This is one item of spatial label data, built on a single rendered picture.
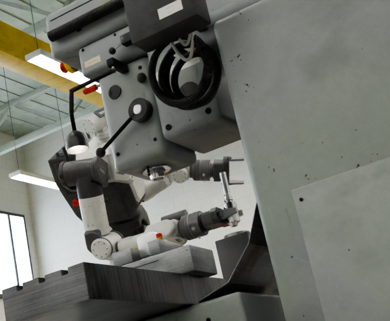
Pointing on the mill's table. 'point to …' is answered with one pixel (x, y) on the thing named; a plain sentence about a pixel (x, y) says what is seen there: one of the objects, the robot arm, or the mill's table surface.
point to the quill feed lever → (143, 109)
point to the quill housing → (141, 145)
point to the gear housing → (102, 48)
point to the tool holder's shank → (225, 187)
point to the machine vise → (177, 259)
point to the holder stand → (231, 251)
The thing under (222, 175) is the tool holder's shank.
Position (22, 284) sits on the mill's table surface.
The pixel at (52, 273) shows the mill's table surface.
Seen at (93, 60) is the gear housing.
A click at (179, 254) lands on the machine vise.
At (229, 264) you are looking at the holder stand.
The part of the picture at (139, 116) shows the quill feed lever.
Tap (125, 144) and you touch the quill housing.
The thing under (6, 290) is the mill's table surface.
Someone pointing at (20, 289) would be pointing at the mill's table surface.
